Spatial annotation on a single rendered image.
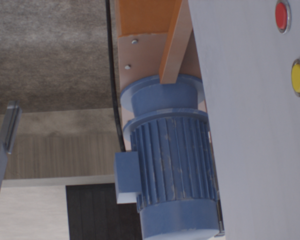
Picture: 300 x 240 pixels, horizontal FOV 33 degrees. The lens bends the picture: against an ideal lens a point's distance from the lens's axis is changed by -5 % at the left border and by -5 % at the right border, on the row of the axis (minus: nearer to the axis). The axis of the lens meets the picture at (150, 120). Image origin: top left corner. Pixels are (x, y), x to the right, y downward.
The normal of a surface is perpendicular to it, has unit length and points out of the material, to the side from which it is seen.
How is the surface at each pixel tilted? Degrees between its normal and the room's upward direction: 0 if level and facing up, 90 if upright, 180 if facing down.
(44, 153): 90
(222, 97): 90
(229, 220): 90
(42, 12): 0
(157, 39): 0
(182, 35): 0
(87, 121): 90
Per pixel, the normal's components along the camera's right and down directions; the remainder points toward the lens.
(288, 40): -0.99, 0.07
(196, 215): 0.33, -0.40
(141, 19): 0.02, -0.39
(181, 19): 0.11, 0.92
